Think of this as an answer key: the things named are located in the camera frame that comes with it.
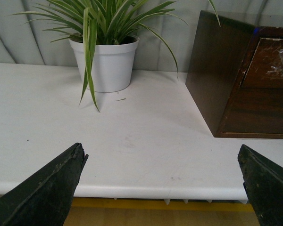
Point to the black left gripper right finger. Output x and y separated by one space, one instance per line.
263 183

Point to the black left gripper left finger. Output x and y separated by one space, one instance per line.
45 198

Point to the wooden drawer front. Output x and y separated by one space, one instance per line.
265 56

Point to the dark wooden drawer cabinet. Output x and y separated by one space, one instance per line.
223 48

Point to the white plastic plant pot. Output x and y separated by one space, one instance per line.
113 64

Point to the green striped spider plant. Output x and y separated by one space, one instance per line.
94 23

